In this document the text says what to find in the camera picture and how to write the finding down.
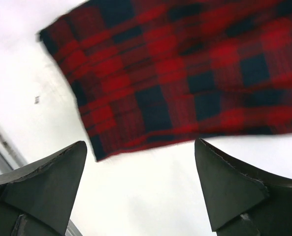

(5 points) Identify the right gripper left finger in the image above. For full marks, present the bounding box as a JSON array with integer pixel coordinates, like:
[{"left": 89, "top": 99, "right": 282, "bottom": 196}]
[{"left": 0, "top": 141, "right": 87, "bottom": 236}]

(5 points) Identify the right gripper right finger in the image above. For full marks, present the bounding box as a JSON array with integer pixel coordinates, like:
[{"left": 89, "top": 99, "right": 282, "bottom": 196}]
[{"left": 195, "top": 139, "right": 292, "bottom": 236}]

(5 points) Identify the aluminium rail frame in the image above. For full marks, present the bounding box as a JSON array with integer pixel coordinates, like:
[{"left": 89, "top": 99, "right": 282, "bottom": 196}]
[{"left": 0, "top": 115, "right": 82, "bottom": 236}]

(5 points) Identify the red plaid skirt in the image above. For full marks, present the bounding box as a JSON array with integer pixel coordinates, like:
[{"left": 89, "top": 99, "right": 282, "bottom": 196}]
[{"left": 39, "top": 0, "right": 292, "bottom": 161}]

